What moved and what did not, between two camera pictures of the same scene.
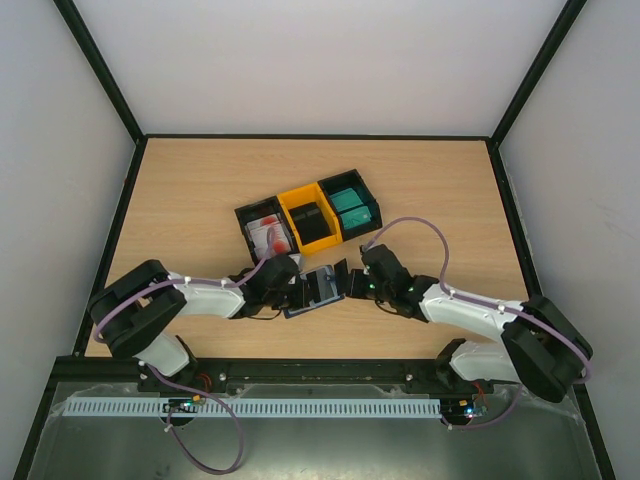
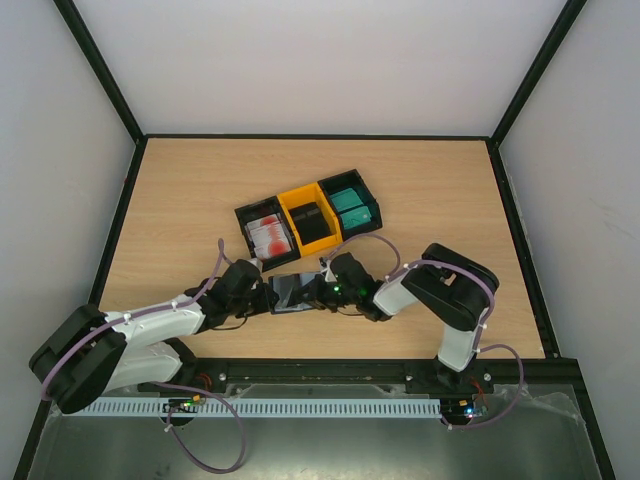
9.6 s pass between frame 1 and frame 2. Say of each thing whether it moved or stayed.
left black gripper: moved
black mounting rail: stayed
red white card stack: stayed
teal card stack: stayed
